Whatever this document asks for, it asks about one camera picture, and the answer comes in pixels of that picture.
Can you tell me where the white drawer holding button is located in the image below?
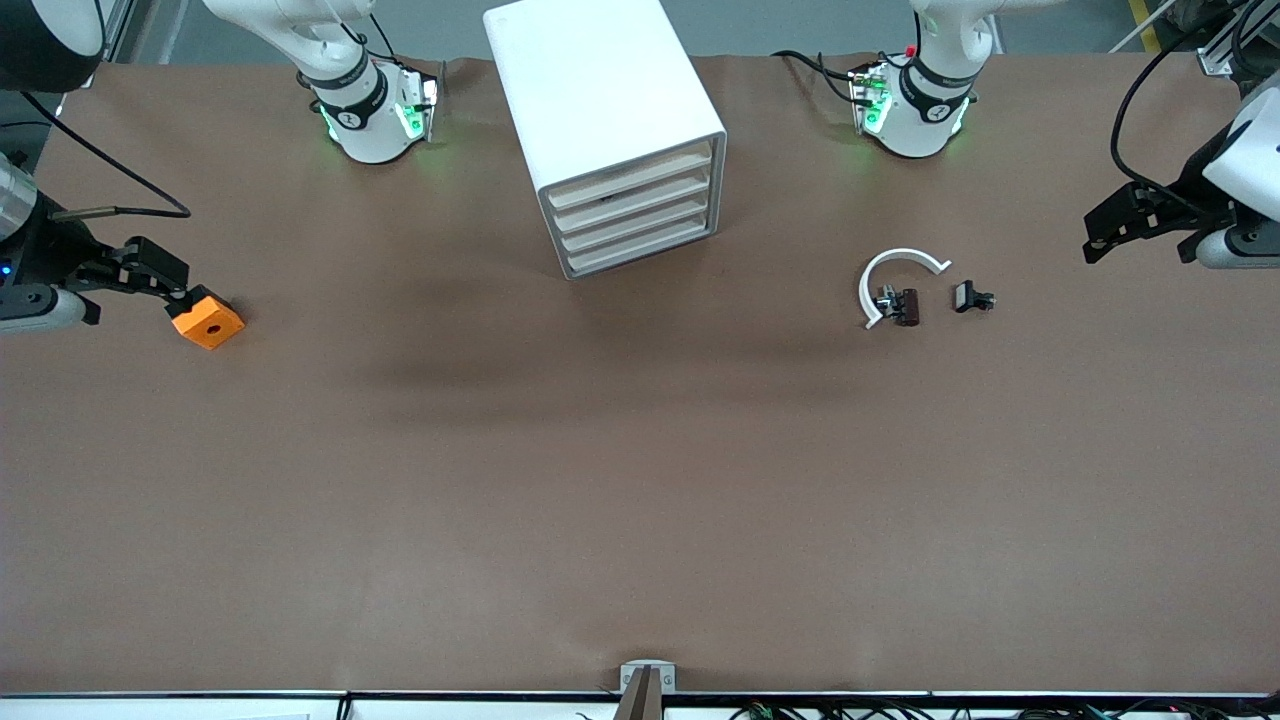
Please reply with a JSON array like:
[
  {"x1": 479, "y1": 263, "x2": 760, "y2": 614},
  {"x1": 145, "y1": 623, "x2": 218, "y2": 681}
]
[{"x1": 546, "y1": 138, "x2": 715, "y2": 211}]

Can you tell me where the orange cube with hole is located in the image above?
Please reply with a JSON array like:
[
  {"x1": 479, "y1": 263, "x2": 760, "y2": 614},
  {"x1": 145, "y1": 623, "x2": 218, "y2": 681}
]
[{"x1": 167, "y1": 286, "x2": 246, "y2": 351}]

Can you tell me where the white curved plastic part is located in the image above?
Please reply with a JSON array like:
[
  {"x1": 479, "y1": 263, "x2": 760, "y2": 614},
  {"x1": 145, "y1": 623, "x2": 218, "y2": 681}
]
[{"x1": 858, "y1": 248, "x2": 953, "y2": 331}]

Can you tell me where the brown table cover sheet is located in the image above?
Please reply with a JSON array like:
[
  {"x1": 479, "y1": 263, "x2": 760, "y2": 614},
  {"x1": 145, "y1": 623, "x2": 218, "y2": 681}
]
[{"x1": 0, "y1": 50, "x2": 1280, "y2": 696}]

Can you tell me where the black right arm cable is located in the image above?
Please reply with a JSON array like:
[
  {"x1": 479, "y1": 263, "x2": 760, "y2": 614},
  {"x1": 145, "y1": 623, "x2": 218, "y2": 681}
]
[{"x1": 20, "y1": 90, "x2": 193, "y2": 219}]

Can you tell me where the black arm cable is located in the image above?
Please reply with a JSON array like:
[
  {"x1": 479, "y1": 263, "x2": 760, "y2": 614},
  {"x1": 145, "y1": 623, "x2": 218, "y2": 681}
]
[
  {"x1": 20, "y1": 90, "x2": 193, "y2": 219},
  {"x1": 1108, "y1": 0, "x2": 1256, "y2": 219}
]

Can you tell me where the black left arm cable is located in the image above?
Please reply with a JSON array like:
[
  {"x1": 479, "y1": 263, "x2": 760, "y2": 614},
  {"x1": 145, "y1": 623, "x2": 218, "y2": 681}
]
[{"x1": 1108, "y1": 0, "x2": 1256, "y2": 219}]

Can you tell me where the dark brown switch component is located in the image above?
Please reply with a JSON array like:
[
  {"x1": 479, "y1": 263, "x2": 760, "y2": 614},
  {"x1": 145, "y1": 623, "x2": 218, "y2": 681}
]
[{"x1": 875, "y1": 286, "x2": 922, "y2": 328}]

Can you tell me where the black base cable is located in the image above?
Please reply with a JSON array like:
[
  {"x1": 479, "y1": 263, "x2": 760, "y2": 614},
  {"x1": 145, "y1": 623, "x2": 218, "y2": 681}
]
[{"x1": 773, "y1": 48, "x2": 863, "y2": 103}]

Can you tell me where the grey metal bracket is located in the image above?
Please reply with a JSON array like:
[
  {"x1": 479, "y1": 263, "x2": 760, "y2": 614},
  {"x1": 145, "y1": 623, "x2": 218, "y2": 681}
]
[{"x1": 620, "y1": 660, "x2": 677, "y2": 693}]

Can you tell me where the dark camera pole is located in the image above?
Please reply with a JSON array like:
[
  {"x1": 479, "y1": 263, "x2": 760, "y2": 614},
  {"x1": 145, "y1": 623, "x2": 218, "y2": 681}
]
[{"x1": 615, "y1": 668, "x2": 666, "y2": 720}]

